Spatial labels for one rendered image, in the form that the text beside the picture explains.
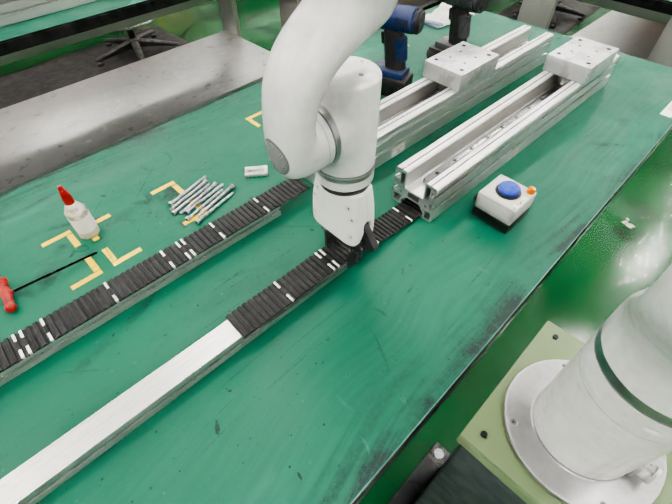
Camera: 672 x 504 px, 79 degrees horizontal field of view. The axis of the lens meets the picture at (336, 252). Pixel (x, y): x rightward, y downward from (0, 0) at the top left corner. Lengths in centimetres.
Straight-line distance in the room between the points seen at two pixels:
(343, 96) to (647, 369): 39
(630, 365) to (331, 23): 41
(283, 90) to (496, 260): 51
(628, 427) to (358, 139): 41
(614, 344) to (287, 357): 42
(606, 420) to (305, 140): 41
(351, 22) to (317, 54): 4
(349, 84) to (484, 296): 43
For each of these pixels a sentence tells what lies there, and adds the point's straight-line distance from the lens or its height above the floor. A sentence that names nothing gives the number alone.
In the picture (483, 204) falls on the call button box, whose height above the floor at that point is 82.
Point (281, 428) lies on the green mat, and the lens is 61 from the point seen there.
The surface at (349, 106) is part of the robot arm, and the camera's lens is 50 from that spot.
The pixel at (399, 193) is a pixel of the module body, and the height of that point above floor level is 80.
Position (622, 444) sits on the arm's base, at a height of 93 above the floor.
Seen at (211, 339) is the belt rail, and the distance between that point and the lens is 65.
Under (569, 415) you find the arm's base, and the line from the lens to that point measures 54.
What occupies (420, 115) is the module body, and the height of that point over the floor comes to 86.
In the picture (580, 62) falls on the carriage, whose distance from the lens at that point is 124.
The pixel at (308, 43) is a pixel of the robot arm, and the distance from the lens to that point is 44.
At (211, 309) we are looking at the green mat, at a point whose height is 78.
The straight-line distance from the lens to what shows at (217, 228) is 79.
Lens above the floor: 136
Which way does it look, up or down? 49 degrees down
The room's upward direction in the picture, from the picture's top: straight up
